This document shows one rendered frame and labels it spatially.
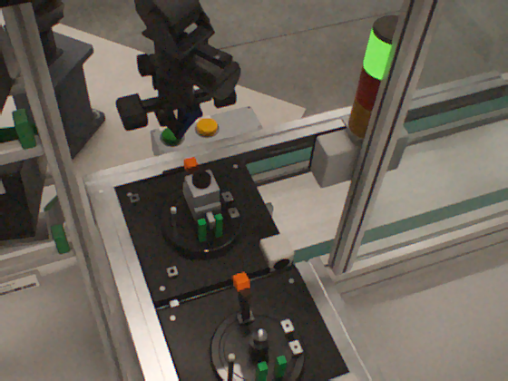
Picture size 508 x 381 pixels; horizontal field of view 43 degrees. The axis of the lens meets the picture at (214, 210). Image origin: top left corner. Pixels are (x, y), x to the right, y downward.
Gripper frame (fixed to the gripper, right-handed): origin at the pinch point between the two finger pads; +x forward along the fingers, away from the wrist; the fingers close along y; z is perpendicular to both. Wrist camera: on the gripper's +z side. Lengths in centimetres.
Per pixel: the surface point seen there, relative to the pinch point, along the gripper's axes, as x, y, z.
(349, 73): 110, -108, 106
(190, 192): 1.4, 2.3, -13.5
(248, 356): 10.4, 2.0, -38.1
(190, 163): 1.9, 0.2, -7.5
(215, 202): 3.9, -1.3, -14.8
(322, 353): 12.4, -9.1, -40.7
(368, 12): 110, -136, 141
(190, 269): 12.5, 4.9, -20.3
